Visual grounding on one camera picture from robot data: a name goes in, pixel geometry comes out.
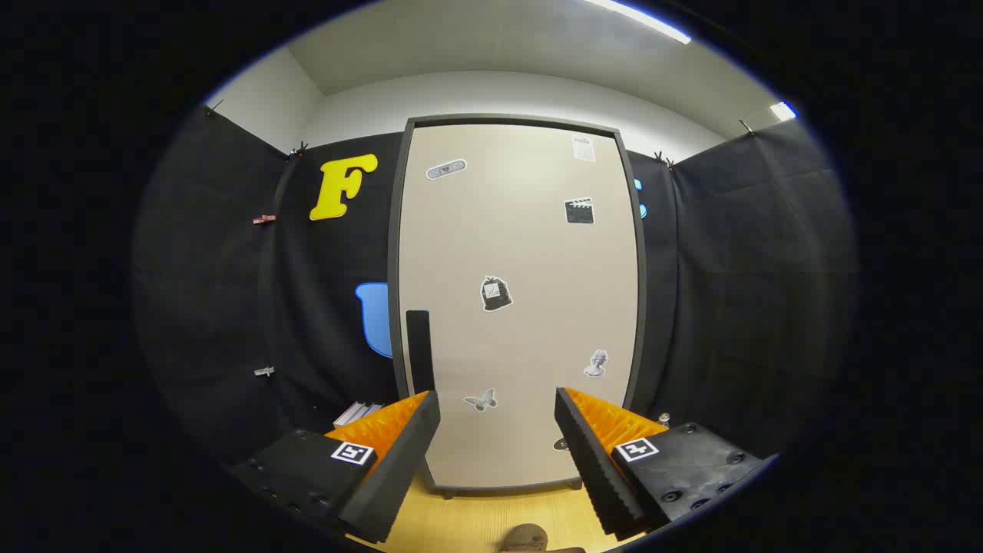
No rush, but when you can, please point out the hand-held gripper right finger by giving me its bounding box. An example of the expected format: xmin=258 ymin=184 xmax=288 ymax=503
xmin=554 ymin=386 xmax=776 ymax=541

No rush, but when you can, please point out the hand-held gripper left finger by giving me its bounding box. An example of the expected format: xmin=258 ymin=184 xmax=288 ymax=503
xmin=230 ymin=390 xmax=442 ymax=545

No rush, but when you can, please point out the brown fuzzy shoe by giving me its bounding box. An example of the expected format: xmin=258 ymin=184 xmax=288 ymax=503
xmin=498 ymin=524 xmax=551 ymax=553

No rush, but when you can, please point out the black door handle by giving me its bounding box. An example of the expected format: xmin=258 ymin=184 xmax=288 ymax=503
xmin=405 ymin=310 xmax=435 ymax=394

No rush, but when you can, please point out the grey shoe cabinet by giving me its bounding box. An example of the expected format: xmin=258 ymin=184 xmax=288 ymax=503
xmin=388 ymin=115 xmax=647 ymax=500

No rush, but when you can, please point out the beige shoe cabinet door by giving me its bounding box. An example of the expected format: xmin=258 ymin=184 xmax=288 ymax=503
xmin=399 ymin=123 xmax=640 ymax=489

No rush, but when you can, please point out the black backdrop cloth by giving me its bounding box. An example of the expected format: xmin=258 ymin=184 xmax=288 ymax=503
xmin=131 ymin=104 xmax=857 ymax=465

